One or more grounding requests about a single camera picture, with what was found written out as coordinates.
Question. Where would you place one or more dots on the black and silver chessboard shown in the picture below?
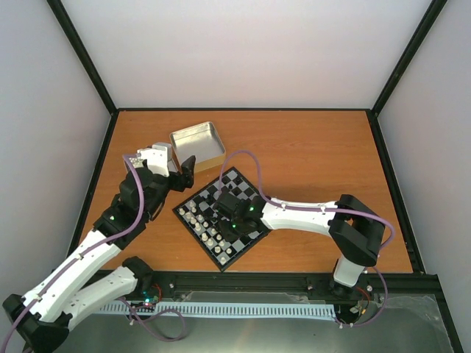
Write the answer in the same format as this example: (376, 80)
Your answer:
(203, 200)

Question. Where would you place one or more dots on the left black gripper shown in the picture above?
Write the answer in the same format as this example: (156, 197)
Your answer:
(188, 175)

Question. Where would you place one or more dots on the black aluminium frame rail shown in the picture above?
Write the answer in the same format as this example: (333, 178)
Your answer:
(173, 282)

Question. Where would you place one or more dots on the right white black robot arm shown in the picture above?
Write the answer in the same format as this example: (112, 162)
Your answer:
(354, 228)

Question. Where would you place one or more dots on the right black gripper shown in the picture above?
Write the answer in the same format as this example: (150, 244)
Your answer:
(228, 234)

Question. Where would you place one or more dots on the gold metal tin base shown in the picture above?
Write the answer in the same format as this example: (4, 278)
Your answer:
(203, 142)

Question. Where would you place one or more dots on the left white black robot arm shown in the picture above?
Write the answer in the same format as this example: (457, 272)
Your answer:
(46, 314)

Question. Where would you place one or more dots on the light blue slotted cable duct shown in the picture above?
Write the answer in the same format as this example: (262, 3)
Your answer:
(241, 310)

